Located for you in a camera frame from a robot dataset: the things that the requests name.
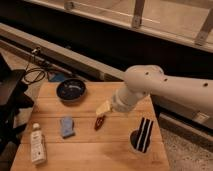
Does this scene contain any black cable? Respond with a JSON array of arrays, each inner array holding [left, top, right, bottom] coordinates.
[[22, 46, 54, 85]]

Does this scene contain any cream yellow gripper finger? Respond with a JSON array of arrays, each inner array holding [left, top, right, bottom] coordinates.
[[96, 101, 111, 117]]

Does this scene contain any blue object behind table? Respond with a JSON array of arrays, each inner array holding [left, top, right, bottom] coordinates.
[[49, 74, 66, 82]]

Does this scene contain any dark blue bowl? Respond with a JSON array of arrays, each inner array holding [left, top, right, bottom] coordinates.
[[56, 78, 86, 101]]

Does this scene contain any black equipment stand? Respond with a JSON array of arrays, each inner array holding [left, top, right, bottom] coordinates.
[[0, 53, 34, 155]]

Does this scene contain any dark red pepper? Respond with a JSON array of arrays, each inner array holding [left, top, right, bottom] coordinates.
[[94, 116, 105, 130]]

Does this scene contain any white plastic bottle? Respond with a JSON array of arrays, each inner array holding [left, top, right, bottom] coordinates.
[[30, 123, 46, 165]]

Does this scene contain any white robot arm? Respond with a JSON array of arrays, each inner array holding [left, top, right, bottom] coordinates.
[[96, 65, 213, 117]]

